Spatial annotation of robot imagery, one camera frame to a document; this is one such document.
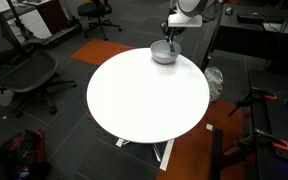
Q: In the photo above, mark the grey computer mouse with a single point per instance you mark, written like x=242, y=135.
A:
x=229, y=10

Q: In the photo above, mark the white table base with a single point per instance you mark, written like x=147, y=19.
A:
x=167, y=155

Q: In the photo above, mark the black mesh office chair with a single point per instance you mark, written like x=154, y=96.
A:
x=27, y=71

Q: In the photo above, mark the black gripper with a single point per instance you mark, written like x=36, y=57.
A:
x=170, y=28

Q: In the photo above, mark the black office desk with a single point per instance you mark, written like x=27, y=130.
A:
x=250, y=36

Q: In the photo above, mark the white cabinet desk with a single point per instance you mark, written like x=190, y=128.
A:
x=34, y=21

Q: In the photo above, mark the small white paper scrap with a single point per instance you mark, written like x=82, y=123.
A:
x=209, y=126

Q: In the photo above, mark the black workbench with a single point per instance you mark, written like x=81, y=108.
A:
x=280, y=133

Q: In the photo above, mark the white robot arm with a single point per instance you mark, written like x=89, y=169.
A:
x=187, y=13

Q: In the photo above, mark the red and black backpack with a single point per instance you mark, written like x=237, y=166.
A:
x=25, y=153

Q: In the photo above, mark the black flat device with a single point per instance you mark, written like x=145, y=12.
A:
x=250, y=18

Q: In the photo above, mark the brown wooden cabinet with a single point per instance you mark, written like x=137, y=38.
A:
x=52, y=15

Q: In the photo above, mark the crumpled white plastic bag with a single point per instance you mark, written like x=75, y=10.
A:
x=214, y=83

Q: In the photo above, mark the grey bowl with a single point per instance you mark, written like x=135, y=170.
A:
x=162, y=56

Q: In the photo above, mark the black electric scooter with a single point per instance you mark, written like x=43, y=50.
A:
x=55, y=35

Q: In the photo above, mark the small black office chair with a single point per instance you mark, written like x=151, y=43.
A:
x=95, y=11

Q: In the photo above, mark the green marker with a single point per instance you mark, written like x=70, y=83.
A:
x=172, y=48

